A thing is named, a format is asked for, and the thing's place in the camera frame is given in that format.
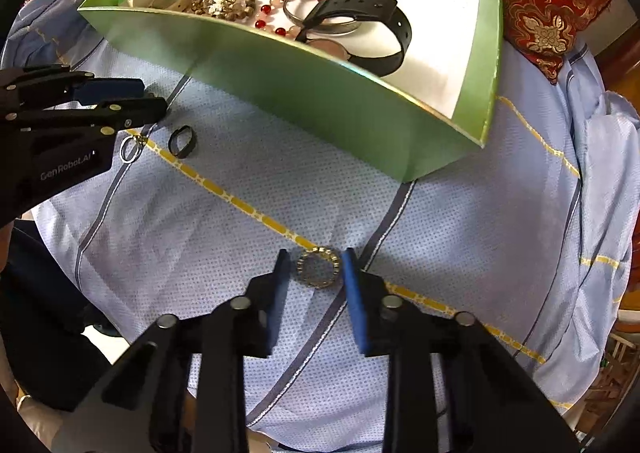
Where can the blue dotted cloth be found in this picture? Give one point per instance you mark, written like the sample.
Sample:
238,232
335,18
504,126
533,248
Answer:
200,223

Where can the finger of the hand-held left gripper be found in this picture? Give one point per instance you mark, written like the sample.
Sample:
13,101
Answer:
130,114
112,89

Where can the silver charm cluster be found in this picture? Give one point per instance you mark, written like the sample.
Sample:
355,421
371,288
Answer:
218,3

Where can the black wrist watch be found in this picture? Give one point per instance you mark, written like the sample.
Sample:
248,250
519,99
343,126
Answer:
380,5

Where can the green cardboard box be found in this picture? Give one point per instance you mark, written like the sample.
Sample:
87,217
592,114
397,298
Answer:
300,98

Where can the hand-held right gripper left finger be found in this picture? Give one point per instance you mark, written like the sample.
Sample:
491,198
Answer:
277,305

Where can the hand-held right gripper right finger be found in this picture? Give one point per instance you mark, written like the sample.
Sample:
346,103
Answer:
356,305

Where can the person's dark trousers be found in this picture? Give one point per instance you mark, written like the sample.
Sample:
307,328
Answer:
45,323

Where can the silver metal bangle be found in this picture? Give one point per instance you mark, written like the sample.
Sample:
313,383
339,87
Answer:
295,15

